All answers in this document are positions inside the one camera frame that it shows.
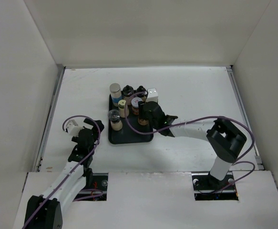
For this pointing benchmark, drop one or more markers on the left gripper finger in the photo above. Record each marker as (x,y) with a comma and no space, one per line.
(99,126)
(88,121)

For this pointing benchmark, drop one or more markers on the silver cap blue label bottle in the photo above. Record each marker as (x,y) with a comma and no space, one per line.
(116,94)

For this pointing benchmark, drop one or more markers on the yellow cap spice bottle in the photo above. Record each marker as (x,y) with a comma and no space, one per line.
(123,108)

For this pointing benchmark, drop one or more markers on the black cap spice bottle front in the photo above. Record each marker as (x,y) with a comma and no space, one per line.
(127,92)

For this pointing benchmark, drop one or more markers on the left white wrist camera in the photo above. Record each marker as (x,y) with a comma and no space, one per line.
(72,128)

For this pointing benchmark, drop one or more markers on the white lid red logo jar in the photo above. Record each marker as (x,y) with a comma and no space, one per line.
(135,105)

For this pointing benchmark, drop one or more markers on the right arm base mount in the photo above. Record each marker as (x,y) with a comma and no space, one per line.
(207,188)

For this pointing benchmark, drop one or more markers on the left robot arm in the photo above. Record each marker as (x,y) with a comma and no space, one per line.
(46,210)

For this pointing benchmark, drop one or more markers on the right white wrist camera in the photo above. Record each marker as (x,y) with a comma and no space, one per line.
(152,95)

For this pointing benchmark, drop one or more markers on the pink cap spice bottle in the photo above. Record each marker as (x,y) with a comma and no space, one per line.
(143,122)

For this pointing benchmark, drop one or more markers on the black cap spice bottle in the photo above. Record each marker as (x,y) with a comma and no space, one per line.
(141,92)
(127,92)

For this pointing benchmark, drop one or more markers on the black plastic tray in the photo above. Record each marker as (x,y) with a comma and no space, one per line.
(126,135)

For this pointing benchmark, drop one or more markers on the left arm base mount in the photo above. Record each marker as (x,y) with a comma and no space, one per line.
(95,188)

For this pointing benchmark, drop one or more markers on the grey clear cap spice bottle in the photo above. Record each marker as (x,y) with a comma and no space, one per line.
(115,120)

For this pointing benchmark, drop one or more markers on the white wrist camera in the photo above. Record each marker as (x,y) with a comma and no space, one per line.
(72,128)
(152,95)

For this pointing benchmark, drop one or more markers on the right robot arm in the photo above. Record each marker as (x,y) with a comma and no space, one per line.
(224,137)

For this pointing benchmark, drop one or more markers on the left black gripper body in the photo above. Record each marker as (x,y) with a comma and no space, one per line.
(95,134)

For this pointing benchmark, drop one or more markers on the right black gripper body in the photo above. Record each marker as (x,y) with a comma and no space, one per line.
(154,125)

